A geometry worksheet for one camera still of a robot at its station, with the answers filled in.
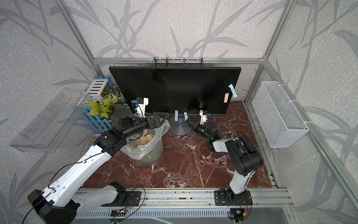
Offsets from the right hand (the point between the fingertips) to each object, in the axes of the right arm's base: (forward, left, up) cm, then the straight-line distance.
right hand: (186, 120), depth 87 cm
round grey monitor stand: (+7, +5, -18) cm, 20 cm away
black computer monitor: (+20, -3, +8) cm, 22 cm away
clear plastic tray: (-17, +65, +15) cm, 69 cm away
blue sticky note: (+2, +6, +2) cm, 7 cm away
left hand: (-12, +9, +19) cm, 24 cm away
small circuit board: (-46, +35, -16) cm, 60 cm away
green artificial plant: (+7, +52, +6) cm, 53 cm away
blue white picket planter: (+1, +58, -6) cm, 58 cm away
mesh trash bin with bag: (-22, +18, +10) cm, 31 cm away
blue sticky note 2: (+2, 0, +2) cm, 3 cm away
